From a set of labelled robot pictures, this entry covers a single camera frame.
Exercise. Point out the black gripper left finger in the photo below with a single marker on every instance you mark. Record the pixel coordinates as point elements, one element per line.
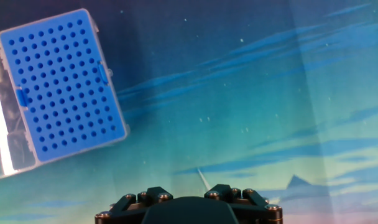
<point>123,214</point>

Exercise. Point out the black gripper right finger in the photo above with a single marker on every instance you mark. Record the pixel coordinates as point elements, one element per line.
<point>257,214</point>

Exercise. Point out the small clear pipette tip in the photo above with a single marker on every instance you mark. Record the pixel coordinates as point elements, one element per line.
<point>204,180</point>

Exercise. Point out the blue pipette tip rack box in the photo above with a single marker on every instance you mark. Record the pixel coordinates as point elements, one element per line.
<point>61,84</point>

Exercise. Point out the printed forest sunset cloth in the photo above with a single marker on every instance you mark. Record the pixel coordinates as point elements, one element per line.
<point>254,109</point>

